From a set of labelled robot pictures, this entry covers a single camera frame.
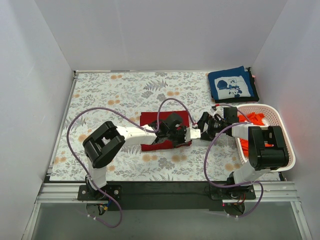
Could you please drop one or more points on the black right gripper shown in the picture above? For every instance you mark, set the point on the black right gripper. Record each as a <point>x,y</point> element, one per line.
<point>207,125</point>

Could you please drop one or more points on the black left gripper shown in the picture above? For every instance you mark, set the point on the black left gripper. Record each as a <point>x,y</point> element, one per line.
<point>182,133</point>

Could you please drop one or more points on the dark red t-shirt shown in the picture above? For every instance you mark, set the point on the dark red t-shirt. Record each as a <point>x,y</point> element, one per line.
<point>149,117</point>

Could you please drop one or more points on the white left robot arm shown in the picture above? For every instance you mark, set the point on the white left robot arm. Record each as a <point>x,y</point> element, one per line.
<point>102,146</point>

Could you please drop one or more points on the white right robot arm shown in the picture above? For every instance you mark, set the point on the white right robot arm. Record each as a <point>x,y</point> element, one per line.
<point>267,148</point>

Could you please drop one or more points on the orange t-shirt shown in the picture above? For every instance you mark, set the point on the orange t-shirt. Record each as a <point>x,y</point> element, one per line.
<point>256,119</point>

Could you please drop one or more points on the black folded t-shirt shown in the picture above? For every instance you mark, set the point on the black folded t-shirt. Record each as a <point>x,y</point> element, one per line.
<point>243,99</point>

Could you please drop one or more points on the floral patterned table cloth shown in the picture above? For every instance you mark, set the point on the floral patterned table cloth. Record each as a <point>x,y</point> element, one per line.
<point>121,98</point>

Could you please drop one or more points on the white plastic laundry basket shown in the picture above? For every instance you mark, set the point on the white plastic laundry basket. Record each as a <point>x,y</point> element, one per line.
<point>271,118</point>

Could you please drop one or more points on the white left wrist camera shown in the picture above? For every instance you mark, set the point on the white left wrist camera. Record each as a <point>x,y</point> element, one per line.
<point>192,134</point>

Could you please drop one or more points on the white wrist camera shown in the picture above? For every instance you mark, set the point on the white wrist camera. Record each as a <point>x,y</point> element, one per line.
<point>192,134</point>
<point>216,110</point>

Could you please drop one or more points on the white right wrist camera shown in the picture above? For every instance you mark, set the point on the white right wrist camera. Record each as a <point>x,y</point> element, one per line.
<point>216,110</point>

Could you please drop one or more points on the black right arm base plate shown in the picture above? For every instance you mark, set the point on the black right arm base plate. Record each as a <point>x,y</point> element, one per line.
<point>219,192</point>

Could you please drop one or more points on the aluminium frame rail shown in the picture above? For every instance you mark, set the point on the aluminium frame rail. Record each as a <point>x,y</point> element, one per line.
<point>273,191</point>

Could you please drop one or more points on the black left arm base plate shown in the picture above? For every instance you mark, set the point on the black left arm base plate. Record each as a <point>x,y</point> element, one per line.
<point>87,193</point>

